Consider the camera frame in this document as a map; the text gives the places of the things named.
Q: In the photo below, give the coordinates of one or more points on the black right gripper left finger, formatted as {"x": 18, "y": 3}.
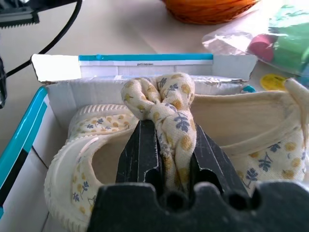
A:
{"x": 138, "y": 154}

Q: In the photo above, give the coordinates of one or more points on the orange wicker basket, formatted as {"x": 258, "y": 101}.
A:
{"x": 207, "y": 10}

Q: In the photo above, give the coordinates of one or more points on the cream floral shoe with knot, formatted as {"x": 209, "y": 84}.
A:
{"x": 241, "y": 116}

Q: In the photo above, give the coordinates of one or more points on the green toy block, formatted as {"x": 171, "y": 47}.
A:
{"x": 292, "y": 46}

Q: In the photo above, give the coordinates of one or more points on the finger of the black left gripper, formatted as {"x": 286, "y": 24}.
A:
{"x": 2, "y": 82}
{"x": 17, "y": 20}

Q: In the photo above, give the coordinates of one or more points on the red toy cylinder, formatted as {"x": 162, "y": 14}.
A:
{"x": 262, "y": 47}

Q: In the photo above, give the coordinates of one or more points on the cream floral canvas shoe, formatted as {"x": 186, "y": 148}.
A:
{"x": 62, "y": 174}

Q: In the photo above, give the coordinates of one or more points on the yellow round disc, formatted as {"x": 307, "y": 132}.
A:
{"x": 272, "y": 82}

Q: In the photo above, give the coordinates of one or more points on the clear plastic bag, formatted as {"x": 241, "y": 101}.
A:
{"x": 227, "y": 41}

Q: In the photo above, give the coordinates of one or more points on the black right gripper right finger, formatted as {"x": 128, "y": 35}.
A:
{"x": 207, "y": 157}

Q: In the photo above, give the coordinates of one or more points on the white and teal shoebox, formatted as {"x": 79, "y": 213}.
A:
{"x": 62, "y": 94}

